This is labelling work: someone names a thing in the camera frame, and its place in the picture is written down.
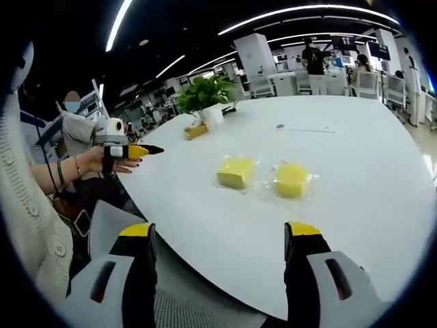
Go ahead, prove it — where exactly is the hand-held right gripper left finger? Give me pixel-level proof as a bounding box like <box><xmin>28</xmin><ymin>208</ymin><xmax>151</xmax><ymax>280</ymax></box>
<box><xmin>63</xmin><ymin>221</ymin><xmax>158</xmax><ymax>328</ymax></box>

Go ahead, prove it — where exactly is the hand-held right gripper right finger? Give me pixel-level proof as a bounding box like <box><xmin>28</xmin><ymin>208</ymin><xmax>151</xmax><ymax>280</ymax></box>
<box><xmin>283</xmin><ymin>221</ymin><xmax>387</xmax><ymax>328</ymax></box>

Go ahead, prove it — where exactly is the long yellow silicone block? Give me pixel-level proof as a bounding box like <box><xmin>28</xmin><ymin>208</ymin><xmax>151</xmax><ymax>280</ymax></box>
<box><xmin>184</xmin><ymin>124</ymin><xmax>210</xmax><ymax>141</ymax></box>

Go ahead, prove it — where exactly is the square yellow silicone block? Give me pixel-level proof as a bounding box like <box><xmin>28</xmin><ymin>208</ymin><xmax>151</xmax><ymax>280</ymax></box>
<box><xmin>216</xmin><ymin>156</ymin><xmax>255</xmax><ymax>191</ymax></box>

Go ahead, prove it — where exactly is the round yellow silicone block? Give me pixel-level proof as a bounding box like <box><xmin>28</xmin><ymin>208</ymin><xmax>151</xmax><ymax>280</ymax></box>
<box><xmin>274</xmin><ymin>163</ymin><xmax>310</xmax><ymax>200</ymax></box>

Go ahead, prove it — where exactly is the person's left hand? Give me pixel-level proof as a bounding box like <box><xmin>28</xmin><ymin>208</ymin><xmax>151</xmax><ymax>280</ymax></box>
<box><xmin>79</xmin><ymin>146</ymin><xmax>142</xmax><ymax>175</ymax></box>

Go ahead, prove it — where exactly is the green potted plant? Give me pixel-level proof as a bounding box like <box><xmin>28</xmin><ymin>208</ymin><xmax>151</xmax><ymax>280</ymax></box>
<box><xmin>175</xmin><ymin>74</ymin><xmax>239</xmax><ymax>126</ymax></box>

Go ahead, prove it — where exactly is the grey mesh office chair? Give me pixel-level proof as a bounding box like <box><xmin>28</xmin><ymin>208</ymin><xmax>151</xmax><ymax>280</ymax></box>
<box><xmin>87</xmin><ymin>200</ymin><xmax>274</xmax><ymax>328</ymax></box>

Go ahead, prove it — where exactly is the cream knitted cardigan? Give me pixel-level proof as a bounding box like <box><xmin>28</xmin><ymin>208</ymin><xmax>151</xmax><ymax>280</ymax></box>
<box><xmin>0</xmin><ymin>81</ymin><xmax>74</xmax><ymax>310</ymax></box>

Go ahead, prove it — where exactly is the long ceiling light strip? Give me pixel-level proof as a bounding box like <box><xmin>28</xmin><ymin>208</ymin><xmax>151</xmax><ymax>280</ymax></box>
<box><xmin>217</xmin><ymin>4</ymin><xmax>400</xmax><ymax>36</ymax></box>
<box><xmin>104</xmin><ymin>0</ymin><xmax>134</xmax><ymax>53</ymax></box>

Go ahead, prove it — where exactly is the white worn device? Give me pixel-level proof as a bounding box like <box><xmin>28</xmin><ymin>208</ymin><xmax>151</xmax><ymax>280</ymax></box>
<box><xmin>9</xmin><ymin>40</ymin><xmax>36</xmax><ymax>94</ymax></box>

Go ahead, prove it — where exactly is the white square pillar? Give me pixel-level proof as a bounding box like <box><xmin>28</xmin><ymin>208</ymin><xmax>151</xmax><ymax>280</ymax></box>
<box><xmin>233</xmin><ymin>33</ymin><xmax>278</xmax><ymax>100</ymax></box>

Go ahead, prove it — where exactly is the white office chair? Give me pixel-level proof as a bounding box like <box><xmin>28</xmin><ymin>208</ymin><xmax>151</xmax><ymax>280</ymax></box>
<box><xmin>294</xmin><ymin>70</ymin><xmax>313</xmax><ymax>96</ymax></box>
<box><xmin>384</xmin><ymin>74</ymin><xmax>408</xmax><ymax>115</ymax></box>

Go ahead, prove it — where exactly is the black cable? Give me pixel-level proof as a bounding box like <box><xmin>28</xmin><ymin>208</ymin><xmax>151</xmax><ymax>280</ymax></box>
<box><xmin>36</xmin><ymin>128</ymin><xmax>71</xmax><ymax>209</ymax></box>

